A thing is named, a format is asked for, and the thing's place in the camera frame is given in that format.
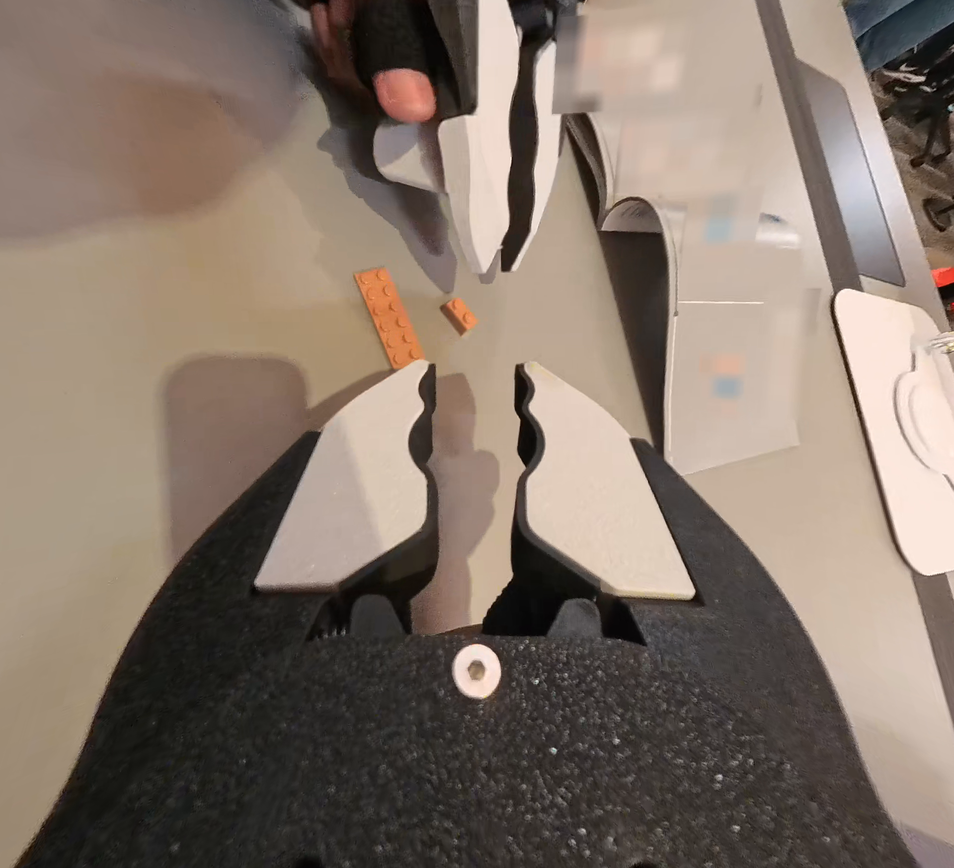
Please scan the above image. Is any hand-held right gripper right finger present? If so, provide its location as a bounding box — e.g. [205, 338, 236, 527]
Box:
[513, 361, 698, 601]

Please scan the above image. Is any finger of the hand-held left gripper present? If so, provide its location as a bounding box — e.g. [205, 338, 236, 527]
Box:
[438, 0, 539, 282]
[501, 33, 565, 274]

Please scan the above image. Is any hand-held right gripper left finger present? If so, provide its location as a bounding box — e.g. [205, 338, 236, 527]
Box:
[255, 360, 441, 593]

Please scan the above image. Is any grey instruction booklet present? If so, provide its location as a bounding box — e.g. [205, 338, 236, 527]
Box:
[565, 109, 817, 475]

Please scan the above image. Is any long orange studded plate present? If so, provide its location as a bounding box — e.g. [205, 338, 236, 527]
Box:
[354, 266, 427, 370]

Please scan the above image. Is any grey desk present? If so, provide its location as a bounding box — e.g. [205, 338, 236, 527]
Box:
[0, 0, 954, 868]

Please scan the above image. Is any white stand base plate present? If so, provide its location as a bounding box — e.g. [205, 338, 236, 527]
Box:
[832, 287, 954, 577]

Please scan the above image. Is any dark desk cable flap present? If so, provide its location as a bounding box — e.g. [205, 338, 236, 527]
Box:
[794, 67, 906, 288]

